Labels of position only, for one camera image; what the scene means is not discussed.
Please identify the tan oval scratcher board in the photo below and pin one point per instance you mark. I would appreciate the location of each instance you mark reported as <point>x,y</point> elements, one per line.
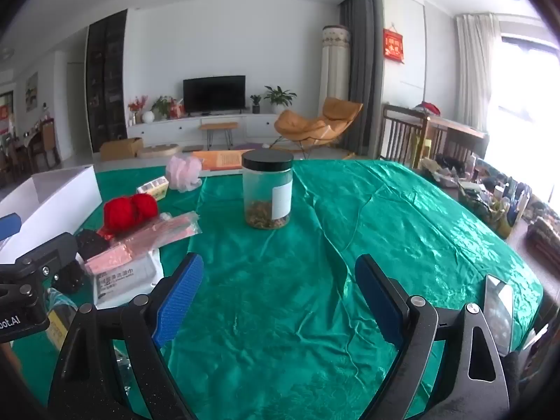
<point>157,151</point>

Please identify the pile of assorted clutter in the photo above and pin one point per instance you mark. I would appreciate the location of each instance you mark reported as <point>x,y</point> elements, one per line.
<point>490,192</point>

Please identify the red yarn ball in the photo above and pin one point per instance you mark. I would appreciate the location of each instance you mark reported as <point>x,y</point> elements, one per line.
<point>120,215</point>
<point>146,205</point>

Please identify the smartphone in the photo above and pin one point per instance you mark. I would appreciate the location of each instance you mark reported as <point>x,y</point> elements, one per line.
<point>498,315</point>

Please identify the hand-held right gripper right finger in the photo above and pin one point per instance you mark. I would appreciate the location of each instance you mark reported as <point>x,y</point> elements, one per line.
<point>380,302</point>

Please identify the red cloth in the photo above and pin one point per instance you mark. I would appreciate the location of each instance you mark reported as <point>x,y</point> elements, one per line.
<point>428,108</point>

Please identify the small potted plant dark pot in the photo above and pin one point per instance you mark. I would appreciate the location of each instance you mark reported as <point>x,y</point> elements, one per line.
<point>256,104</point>

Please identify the round white vase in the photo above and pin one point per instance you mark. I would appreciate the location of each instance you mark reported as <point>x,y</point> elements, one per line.
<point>148,117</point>

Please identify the green plant with red ornaments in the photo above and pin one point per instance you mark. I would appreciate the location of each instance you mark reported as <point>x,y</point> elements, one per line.
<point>164,106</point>

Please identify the large green potted plant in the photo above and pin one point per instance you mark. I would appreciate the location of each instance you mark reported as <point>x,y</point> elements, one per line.
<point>279,96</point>

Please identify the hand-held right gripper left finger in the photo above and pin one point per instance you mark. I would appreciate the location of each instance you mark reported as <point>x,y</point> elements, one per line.
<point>179,299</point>

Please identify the person's left forearm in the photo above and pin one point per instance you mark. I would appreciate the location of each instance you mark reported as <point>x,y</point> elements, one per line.
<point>8,367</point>

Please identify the green satin tablecloth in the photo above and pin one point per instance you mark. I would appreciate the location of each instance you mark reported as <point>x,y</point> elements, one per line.
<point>284,280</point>

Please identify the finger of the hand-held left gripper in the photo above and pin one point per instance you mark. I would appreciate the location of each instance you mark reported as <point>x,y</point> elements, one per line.
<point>52,253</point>
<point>8,226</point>

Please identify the grey curtain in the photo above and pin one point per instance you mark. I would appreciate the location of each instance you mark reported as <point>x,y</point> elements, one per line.
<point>361,74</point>

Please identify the red paper packet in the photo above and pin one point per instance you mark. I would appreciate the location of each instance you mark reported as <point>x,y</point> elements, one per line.
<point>107,260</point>

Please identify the red flowers in vase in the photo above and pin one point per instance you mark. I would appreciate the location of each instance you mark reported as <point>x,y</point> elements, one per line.
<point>136,106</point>

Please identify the white sheer curtain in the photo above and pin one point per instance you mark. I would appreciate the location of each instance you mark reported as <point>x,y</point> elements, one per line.
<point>477,78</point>

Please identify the dark wooden chair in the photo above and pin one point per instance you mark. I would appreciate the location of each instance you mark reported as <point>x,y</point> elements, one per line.
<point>400,133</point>

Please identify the white cardboard box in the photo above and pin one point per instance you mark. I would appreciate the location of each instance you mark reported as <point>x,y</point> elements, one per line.
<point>65,197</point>

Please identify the small wooden stool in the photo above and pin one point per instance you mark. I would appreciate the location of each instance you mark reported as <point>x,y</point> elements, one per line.
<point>218,126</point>

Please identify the yellow label plastic packet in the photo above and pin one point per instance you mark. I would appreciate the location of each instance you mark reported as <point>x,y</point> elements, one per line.
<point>57,330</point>

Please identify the tall dark display cabinet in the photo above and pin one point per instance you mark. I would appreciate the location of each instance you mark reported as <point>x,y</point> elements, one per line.
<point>107,83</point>

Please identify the wooden dining furniture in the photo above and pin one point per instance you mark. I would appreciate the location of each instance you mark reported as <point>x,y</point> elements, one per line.
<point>30,148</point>

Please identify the orange book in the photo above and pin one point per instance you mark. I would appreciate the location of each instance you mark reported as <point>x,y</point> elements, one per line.
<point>221,159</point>

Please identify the clear chopsticks packet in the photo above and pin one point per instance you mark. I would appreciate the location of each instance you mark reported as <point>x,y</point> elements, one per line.
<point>166,227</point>

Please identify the white television cabinet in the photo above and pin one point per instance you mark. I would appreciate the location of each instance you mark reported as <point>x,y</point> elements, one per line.
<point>175,129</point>

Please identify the covered standing air conditioner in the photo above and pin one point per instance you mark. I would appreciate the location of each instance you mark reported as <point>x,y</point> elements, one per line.
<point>334,65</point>

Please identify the purple floor mat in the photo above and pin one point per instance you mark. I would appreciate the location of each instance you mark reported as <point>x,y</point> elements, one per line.
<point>248,145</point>

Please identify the wooden side desk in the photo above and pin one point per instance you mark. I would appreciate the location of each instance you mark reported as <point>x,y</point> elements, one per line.
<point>459,133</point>

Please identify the red wall hanging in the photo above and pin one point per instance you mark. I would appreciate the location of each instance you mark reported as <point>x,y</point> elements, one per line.
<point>393,46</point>

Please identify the grey wet wipes pack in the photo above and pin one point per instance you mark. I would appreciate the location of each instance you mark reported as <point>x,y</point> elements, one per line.
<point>131,276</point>

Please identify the clear jar with black lid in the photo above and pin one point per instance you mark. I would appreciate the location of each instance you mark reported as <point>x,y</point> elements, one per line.
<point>262,192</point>

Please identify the orange lounge chair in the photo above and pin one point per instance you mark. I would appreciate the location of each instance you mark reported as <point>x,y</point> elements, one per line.
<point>315,124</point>

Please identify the brown cardboard box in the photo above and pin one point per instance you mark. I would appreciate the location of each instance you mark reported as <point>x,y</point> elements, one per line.
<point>120,148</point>

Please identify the pink mesh bath loofah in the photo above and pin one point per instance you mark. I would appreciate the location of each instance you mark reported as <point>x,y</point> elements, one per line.
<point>183,174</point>

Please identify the black flat television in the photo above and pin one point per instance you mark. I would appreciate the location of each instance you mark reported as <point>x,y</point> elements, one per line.
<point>214,94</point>

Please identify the framed wall painting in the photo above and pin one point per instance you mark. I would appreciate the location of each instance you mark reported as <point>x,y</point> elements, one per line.
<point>32,92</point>

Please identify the small yellow carton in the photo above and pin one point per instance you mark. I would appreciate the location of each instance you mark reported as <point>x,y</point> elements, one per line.
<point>153,188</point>

